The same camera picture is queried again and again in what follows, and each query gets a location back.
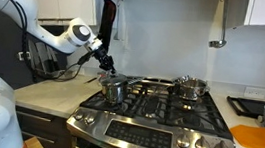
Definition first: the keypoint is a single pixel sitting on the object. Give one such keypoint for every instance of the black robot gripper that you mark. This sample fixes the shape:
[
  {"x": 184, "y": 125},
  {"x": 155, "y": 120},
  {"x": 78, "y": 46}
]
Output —
[{"x": 103, "y": 57}]

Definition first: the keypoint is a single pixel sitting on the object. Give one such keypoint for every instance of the stainless steel gas range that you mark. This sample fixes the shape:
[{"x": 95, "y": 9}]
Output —
[{"x": 154, "y": 120}]

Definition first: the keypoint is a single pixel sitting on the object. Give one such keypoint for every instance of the black griddle tray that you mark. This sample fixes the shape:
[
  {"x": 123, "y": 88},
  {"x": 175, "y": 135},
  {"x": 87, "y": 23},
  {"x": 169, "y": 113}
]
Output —
[{"x": 246, "y": 106}]

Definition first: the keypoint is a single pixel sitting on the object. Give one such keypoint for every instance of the white wall outlet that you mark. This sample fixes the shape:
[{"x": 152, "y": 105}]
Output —
[{"x": 254, "y": 92}]

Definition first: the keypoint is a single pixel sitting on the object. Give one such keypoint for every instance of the black oven mitt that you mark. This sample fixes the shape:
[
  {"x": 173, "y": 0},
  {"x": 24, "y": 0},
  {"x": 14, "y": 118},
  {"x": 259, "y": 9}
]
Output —
[{"x": 107, "y": 21}]

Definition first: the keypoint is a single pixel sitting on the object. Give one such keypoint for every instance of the hanging steel ladle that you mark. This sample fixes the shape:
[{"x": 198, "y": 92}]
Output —
[{"x": 218, "y": 43}]

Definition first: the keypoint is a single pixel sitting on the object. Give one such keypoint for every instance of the dark base drawer cabinet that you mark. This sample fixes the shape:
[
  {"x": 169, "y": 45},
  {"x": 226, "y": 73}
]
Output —
[{"x": 42, "y": 129}]

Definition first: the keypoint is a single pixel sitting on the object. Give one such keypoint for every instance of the small steel pot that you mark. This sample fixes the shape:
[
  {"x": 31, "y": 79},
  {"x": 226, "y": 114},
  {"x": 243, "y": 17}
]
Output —
[{"x": 114, "y": 93}]

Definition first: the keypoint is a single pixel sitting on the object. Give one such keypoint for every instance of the grey hanging kitchen scraper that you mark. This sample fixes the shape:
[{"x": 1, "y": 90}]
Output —
[{"x": 119, "y": 22}]

